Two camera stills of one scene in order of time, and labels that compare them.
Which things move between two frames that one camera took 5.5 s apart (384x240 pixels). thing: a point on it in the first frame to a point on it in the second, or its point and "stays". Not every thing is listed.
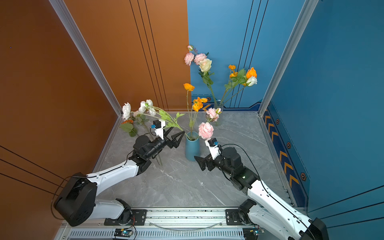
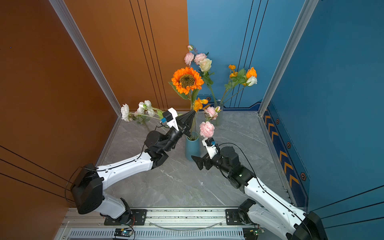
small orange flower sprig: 233,77 stays
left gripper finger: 178,136 to 188,120
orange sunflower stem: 127,126 to 187,81
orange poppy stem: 197,104 stays
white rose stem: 251,81 stays
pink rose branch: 193,56 stays
